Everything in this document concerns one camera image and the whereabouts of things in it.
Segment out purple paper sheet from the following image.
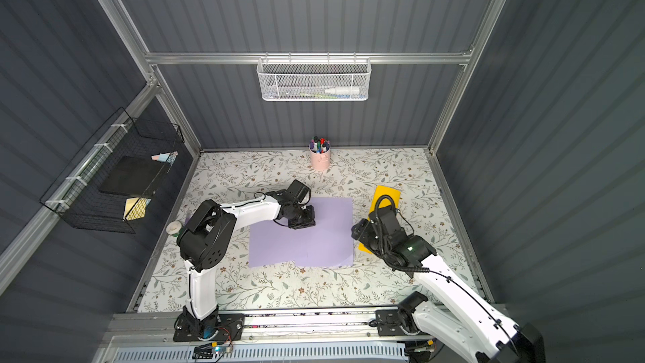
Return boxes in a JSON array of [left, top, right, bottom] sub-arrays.
[[249, 198, 354, 268]]

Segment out yellow rectangular paper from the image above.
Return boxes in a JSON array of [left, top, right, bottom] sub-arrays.
[[357, 185, 403, 255]]

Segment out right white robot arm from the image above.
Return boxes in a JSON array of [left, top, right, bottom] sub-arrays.
[[351, 194, 546, 362]]

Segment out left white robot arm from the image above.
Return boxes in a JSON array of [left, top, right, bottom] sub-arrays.
[[176, 180, 316, 321]]

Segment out pink pen cup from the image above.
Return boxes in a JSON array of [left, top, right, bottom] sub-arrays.
[[309, 136, 331, 171]]

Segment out white vented panel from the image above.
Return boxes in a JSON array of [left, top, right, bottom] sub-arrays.
[[113, 341, 409, 362]]

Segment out white bottle in basket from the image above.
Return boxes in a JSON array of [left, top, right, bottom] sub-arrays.
[[324, 87, 361, 97]]

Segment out pastel note pad in basket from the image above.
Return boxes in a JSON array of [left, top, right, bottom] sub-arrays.
[[151, 151, 178, 164]]

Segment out yellow sticky note pad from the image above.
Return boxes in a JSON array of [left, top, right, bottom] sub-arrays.
[[124, 198, 151, 221]]

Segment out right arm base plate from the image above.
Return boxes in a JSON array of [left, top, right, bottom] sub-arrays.
[[369, 309, 430, 338]]

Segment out white wire mesh basket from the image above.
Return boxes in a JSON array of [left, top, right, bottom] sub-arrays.
[[256, 59, 372, 102]]

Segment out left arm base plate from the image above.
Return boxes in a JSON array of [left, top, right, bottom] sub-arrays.
[[173, 307, 246, 343]]

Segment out black wire wall basket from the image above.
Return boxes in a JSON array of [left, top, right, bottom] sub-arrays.
[[40, 115, 187, 234]]

